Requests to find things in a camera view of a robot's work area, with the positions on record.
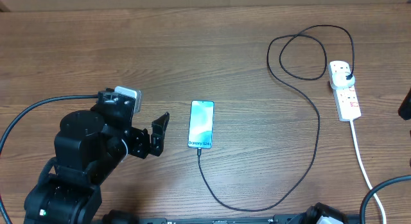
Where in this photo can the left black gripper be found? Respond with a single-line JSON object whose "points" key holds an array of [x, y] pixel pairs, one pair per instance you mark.
{"points": [[142, 146]]}

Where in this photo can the blue Galaxy smartphone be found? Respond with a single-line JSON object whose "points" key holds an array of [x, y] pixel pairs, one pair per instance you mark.
{"points": [[201, 119]]}

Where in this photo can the white charger adapter plug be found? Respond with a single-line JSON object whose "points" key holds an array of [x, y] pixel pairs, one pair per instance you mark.
{"points": [[341, 81]]}

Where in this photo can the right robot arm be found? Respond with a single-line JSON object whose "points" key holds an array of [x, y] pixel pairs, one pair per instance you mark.
{"points": [[323, 214]]}

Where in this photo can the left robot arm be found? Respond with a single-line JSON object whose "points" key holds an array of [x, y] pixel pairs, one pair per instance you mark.
{"points": [[88, 147]]}

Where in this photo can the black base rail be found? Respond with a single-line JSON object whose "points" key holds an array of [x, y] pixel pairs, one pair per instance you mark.
{"points": [[275, 219]]}

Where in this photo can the white power strip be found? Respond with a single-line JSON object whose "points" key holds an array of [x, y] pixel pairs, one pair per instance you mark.
{"points": [[346, 100]]}

